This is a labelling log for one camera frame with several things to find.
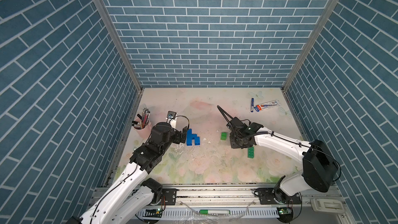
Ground white plastic handle part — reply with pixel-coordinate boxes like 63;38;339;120
311;199;345;214

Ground long green lego brick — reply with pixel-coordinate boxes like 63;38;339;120
247;147;255;159

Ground bundle of pens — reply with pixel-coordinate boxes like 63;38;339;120
132;108;150;130

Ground aluminium front rail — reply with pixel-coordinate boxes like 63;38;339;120
131;185;346;224

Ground green marker on rail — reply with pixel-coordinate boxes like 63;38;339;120
199;209;231;215

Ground blue marker pen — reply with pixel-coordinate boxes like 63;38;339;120
250;98;255;113

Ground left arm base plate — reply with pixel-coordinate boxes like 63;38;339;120
162;188;177;206

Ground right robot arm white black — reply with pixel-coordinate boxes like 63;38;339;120
227;117;340;204

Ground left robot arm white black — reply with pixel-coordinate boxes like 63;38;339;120
67;120;189;224

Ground green lego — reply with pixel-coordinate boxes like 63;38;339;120
220;132;228;141

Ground long blue lego brick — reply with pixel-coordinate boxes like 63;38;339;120
187;134;197;142

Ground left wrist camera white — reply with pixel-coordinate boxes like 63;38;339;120
166;111;177;128

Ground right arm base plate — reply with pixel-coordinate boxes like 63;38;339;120
253;188;302;205

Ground white toothpaste tube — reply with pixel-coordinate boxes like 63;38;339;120
254;100;280;112

